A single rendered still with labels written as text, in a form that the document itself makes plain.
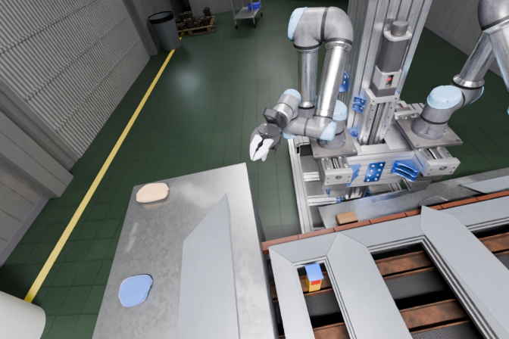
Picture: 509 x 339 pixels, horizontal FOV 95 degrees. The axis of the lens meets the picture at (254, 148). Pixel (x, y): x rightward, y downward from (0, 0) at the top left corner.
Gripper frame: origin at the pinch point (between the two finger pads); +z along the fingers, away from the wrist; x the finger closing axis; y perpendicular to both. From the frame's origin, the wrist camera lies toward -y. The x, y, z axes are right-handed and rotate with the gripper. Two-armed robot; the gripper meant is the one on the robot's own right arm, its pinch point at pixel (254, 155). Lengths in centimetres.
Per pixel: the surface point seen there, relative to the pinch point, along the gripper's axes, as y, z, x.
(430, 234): 50, -28, -71
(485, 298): 47, -9, -87
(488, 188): 60, -76, -105
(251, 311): 39, 32, -13
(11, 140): 106, 1, 261
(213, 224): 40.7, 11.1, 14.8
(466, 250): 48, -25, -83
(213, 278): 39.2, 28.6, 3.6
